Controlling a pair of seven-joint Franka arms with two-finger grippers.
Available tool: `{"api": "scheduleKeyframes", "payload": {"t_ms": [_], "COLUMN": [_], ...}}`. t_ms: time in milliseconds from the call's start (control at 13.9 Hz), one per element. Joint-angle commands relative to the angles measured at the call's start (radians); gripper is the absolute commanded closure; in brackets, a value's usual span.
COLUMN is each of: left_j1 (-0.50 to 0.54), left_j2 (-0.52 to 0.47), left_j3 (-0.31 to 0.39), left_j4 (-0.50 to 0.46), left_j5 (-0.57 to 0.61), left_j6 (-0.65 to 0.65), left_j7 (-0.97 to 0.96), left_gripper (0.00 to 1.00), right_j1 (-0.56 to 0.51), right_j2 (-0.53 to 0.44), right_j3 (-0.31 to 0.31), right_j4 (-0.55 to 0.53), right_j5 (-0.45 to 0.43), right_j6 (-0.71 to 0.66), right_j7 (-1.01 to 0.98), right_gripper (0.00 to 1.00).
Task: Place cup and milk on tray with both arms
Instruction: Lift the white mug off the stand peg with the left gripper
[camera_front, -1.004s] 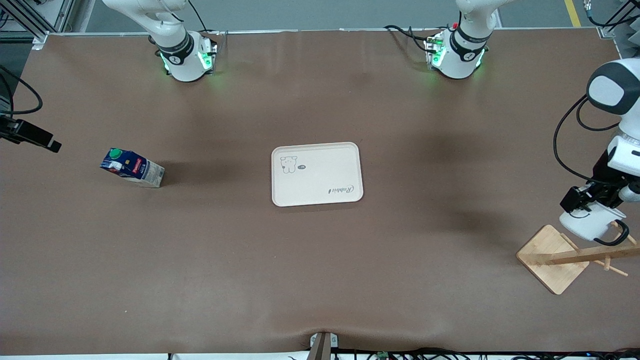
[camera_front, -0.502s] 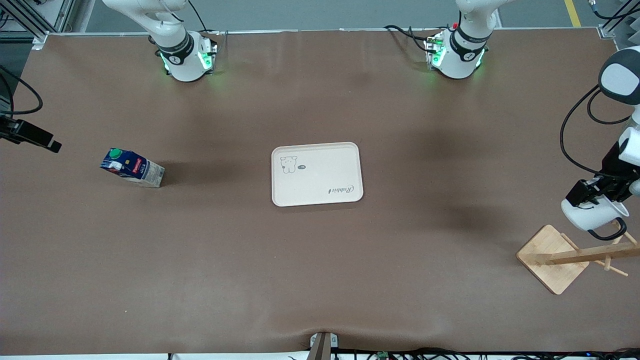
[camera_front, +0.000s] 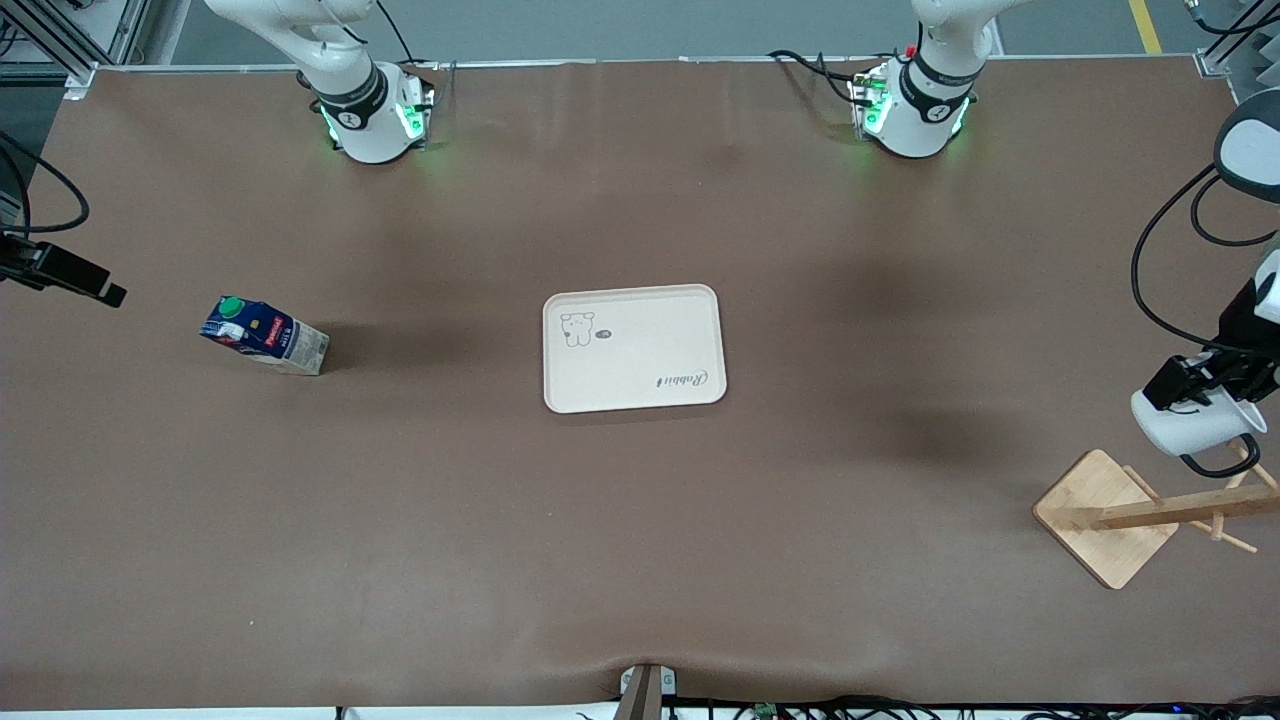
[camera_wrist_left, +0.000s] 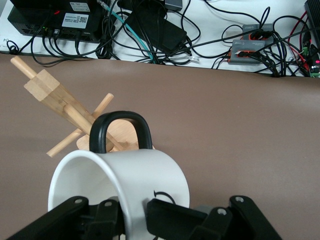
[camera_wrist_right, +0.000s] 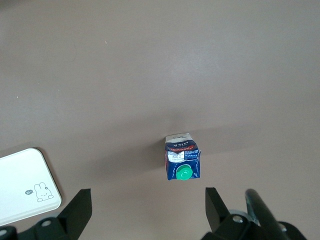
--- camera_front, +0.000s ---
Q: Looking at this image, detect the black left arm wrist cable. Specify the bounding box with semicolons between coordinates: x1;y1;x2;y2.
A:
1132;163;1280;351

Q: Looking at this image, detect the black right base cable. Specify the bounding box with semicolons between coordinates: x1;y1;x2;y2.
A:
375;0;446;101

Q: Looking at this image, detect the aluminium frame profile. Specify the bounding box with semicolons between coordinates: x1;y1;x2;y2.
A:
1195;0;1280;76
0;0;151;96

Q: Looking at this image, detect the grey metal table bracket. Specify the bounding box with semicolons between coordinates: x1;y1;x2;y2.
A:
620;663;677;720

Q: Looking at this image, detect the black left base cable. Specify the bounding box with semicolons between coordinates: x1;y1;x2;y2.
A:
768;50;871;106

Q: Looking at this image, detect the black base cable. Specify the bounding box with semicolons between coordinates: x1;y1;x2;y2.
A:
375;0;446;101
768;50;871;106

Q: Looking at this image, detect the white rabbit print tray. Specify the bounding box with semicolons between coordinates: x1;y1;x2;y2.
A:
543;284;728;415

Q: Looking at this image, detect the wooden mug tree stand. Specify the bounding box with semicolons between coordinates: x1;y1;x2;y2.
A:
1032;440;1280;591

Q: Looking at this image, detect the white smiley mug black handle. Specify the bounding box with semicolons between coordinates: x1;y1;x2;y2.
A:
1131;385;1267;479

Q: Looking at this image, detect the black right arm wrist cable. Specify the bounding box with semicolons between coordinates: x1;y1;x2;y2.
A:
0;130;91;236

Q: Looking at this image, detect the black arm wrist cable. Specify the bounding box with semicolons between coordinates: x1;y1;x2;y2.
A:
0;130;91;236
1132;163;1280;351

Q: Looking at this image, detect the blue milk carton green cap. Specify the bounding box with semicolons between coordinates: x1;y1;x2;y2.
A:
200;296;331;377

